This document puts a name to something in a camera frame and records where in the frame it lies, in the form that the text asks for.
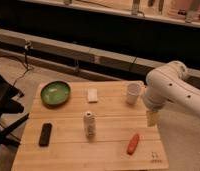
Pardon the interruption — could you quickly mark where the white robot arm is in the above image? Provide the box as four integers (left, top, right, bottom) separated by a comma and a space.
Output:
142, 61, 200, 126

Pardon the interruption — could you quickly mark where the white plastic bottle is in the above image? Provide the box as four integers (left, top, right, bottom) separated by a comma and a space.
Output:
83, 111, 96, 138

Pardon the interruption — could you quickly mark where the orange carrot toy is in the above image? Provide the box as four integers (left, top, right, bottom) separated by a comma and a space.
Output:
127, 134, 140, 155

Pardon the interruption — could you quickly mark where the white paper cup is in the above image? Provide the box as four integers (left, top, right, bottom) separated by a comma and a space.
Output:
126, 83, 141, 105

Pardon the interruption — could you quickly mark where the white sponge block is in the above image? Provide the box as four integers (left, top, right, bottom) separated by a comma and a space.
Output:
87, 89, 98, 103

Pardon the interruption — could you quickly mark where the green bowl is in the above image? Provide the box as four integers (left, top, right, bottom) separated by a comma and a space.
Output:
40, 81, 71, 106

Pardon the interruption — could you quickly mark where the black remote control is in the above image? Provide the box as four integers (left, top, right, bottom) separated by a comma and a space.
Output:
39, 123, 52, 147

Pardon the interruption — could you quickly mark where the black chair base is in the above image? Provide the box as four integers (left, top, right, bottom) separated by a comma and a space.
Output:
0, 74, 29, 147

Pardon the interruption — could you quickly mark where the black floor cable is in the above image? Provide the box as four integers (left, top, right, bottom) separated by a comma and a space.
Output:
0, 42, 36, 88

